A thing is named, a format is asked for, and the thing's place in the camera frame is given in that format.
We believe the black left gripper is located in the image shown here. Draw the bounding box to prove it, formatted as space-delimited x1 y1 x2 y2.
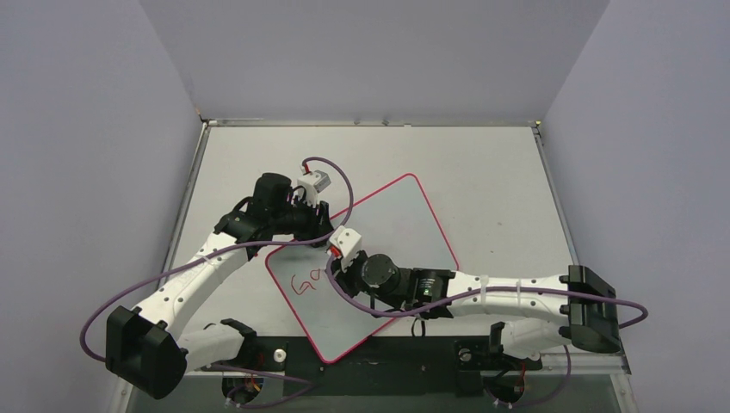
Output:
270 194 336 247

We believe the pink-framed whiteboard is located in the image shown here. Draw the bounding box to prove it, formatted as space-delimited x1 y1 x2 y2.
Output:
264 173 460 365

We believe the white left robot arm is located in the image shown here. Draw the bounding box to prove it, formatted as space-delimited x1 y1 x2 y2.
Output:
104 170 334 399

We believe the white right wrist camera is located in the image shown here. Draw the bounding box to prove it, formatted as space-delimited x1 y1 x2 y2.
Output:
328 225 362 270

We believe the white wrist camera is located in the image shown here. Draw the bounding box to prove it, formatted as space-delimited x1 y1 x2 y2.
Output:
296 170 331 207
328 225 362 270

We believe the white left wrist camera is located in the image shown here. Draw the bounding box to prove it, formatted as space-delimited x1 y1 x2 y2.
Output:
296 170 331 207

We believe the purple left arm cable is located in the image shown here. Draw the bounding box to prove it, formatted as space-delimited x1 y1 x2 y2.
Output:
78 157 355 365

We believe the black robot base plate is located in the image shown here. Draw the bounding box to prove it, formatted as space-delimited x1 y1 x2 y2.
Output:
221 336 542 397

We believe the aluminium table edge frame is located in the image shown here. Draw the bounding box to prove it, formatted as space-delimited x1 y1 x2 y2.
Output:
124 120 627 410

